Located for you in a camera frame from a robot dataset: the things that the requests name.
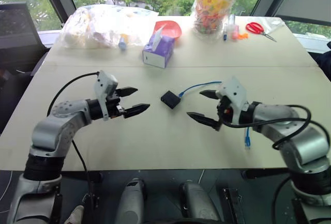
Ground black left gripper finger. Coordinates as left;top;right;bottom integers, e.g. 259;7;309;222
123;103;151;119
116;86;139;98

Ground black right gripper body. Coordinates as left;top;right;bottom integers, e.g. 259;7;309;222
216;95;235;132

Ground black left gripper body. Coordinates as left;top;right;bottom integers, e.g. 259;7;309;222
104;90;127;120

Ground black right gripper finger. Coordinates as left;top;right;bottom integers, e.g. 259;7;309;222
186;111;222;132
199;89;220;100

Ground small black adapter box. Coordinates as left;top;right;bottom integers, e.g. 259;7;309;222
160;90;182;110

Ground blue and orange tube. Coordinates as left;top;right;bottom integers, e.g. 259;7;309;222
118;33;129;52

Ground purple tissue box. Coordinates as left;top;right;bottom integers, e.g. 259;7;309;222
142;25;176;69

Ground clear pack of pens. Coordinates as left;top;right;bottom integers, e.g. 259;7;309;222
223;13;239;41

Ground clear bag of white items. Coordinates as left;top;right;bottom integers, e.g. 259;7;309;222
58;4;159;51

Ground red plastic bowl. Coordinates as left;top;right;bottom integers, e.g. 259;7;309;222
154;20;183;39

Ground bagged jar of colourful candies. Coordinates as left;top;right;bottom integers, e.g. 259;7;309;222
191;0;239;41

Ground crumpled clear plastic bag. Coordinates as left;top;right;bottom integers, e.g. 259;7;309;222
258;16;285;36

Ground black office chair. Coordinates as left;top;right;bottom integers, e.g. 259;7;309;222
0;2;50;134

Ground dark blue bag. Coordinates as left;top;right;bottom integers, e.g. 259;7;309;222
309;40;331;83

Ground white shoe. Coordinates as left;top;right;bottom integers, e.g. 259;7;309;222
65;204;85;224

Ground blue Ethernet cable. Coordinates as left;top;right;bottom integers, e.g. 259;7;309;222
178;80;252;151

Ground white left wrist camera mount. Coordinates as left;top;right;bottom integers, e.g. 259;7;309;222
93;70;119;122

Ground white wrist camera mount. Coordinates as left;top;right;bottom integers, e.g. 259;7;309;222
215;76;250;126
93;70;119;122

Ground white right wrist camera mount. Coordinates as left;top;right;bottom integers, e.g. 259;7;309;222
215;76;250;126

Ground red handled scissors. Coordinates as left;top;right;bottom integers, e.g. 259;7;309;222
245;22;278;43

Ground black metal bracket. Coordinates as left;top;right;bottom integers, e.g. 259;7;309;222
219;187;246;224

